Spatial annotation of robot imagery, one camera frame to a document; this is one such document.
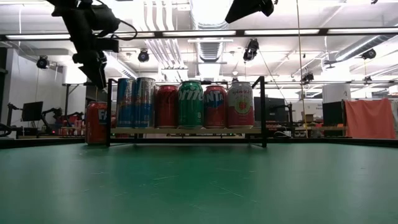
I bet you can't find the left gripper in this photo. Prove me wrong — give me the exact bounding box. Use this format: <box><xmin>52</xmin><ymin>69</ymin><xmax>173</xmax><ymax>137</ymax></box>
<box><xmin>62</xmin><ymin>9</ymin><xmax>120</xmax><ymax>90</ymax></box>

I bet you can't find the slim Red Bull can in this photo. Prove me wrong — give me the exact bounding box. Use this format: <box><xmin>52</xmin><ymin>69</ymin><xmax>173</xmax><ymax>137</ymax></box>
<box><xmin>116</xmin><ymin>77</ymin><xmax>137</xmax><ymax>128</ymax></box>
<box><xmin>134</xmin><ymin>77</ymin><xmax>156</xmax><ymax>129</ymax></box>

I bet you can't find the red Fanta can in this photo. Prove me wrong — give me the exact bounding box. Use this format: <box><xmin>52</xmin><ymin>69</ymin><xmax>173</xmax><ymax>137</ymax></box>
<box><xmin>85</xmin><ymin>101</ymin><xmax>109</xmax><ymax>146</ymax></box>
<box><xmin>203</xmin><ymin>85</ymin><xmax>227</xmax><ymax>129</ymax></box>

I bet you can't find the red can with black label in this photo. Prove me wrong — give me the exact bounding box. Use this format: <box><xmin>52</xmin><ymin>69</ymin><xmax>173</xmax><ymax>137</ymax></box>
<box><xmin>154</xmin><ymin>85</ymin><xmax>180</xmax><ymax>129</ymax></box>

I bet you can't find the white and red Spindrift can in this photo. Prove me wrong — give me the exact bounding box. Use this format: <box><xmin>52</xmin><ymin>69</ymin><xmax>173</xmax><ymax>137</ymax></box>
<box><xmin>226</xmin><ymin>81</ymin><xmax>255</xmax><ymax>129</ymax></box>

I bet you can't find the green Sprite can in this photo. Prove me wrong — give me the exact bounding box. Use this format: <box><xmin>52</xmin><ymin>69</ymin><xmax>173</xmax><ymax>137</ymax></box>
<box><xmin>177</xmin><ymin>80</ymin><xmax>205</xmax><ymax>129</ymax></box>

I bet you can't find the long ceiling light fixture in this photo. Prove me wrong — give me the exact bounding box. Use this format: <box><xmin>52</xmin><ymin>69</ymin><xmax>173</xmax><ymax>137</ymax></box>
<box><xmin>0</xmin><ymin>27</ymin><xmax>398</xmax><ymax>40</ymax></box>

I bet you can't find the tall black-legged table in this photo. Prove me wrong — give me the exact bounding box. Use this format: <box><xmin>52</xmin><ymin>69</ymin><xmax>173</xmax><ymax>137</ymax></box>
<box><xmin>61</xmin><ymin>81</ymin><xmax>108</xmax><ymax>127</ymax></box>

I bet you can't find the red storage bin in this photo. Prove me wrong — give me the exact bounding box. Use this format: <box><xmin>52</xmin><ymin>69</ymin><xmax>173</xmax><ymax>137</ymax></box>
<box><xmin>63</xmin><ymin>115</ymin><xmax>84</xmax><ymax>125</ymax></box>

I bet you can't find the black monitor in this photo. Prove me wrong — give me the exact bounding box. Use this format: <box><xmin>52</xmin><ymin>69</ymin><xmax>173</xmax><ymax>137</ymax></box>
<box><xmin>21</xmin><ymin>101</ymin><xmax>44</xmax><ymax>123</ymax></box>
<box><xmin>254</xmin><ymin>96</ymin><xmax>289</xmax><ymax>123</ymax></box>
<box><xmin>322</xmin><ymin>101</ymin><xmax>346</xmax><ymax>127</ymax></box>

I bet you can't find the white cabinet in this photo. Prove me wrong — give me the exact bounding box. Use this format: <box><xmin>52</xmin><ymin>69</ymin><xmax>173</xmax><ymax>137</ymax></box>
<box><xmin>322</xmin><ymin>83</ymin><xmax>351</xmax><ymax>103</ymax></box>

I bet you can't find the cardboard box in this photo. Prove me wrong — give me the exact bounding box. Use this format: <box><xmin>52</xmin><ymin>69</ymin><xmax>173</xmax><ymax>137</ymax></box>
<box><xmin>300</xmin><ymin>111</ymin><xmax>315</xmax><ymax>123</ymax></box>

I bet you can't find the red hanging cloth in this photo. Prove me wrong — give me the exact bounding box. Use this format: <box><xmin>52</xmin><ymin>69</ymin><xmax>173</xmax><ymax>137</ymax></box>
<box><xmin>344</xmin><ymin>98</ymin><xmax>397</xmax><ymax>140</ymax></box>

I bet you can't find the green table mat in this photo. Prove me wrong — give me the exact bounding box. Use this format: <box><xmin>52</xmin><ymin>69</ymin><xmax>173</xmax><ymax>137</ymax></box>
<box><xmin>0</xmin><ymin>141</ymin><xmax>398</xmax><ymax>224</ymax></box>

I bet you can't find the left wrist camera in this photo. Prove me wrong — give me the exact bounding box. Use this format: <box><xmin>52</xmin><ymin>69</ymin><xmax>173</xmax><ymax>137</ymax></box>
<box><xmin>91</xmin><ymin>4</ymin><xmax>121</xmax><ymax>32</ymax></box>

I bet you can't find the black overhead camera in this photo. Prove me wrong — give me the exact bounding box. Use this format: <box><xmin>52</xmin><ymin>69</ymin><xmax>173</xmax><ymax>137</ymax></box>
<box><xmin>243</xmin><ymin>38</ymin><xmax>260</xmax><ymax>62</ymax></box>

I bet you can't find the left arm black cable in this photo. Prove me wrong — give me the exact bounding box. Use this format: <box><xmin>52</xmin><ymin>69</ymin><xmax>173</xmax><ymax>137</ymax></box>
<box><xmin>99</xmin><ymin>18</ymin><xmax>138</xmax><ymax>41</ymax></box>

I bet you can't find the wooden shelf with black frame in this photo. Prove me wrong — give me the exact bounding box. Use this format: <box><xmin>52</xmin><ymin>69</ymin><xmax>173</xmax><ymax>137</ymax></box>
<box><xmin>105</xmin><ymin>76</ymin><xmax>268</xmax><ymax>149</ymax></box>

